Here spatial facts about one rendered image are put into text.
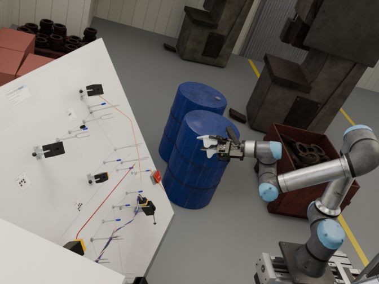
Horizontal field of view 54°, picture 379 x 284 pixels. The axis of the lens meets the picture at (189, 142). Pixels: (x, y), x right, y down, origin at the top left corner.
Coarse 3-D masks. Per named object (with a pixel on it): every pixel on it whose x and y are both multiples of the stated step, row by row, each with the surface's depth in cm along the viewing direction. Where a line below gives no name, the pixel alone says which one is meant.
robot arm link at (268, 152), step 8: (256, 144) 157; (264, 144) 156; (272, 144) 155; (280, 144) 156; (256, 152) 156; (264, 152) 155; (272, 152) 154; (280, 152) 154; (264, 160) 157; (272, 160) 157
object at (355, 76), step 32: (320, 0) 393; (352, 0) 385; (288, 32) 499; (320, 32) 404; (352, 32) 403; (288, 64) 511; (320, 64) 460; (352, 64) 453; (256, 96) 520; (288, 96) 480; (320, 96) 478; (256, 128) 509; (320, 128) 504
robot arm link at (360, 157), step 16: (368, 144) 139; (336, 160) 142; (352, 160) 137; (368, 160) 136; (272, 176) 151; (288, 176) 147; (304, 176) 144; (320, 176) 142; (336, 176) 141; (352, 176) 139; (272, 192) 147
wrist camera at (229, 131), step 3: (228, 126) 167; (228, 129) 166; (231, 129) 166; (228, 132) 165; (231, 132) 165; (234, 132) 164; (228, 135) 167; (231, 135) 164; (234, 135) 164; (231, 138) 163; (234, 138) 163; (237, 138) 163; (234, 141) 162; (237, 141) 162
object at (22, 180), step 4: (24, 172) 119; (20, 176) 117; (24, 176) 119; (16, 180) 116; (20, 180) 117; (24, 180) 118; (28, 180) 120; (20, 184) 117; (24, 184) 118; (28, 184) 120; (20, 188) 117; (24, 188) 118
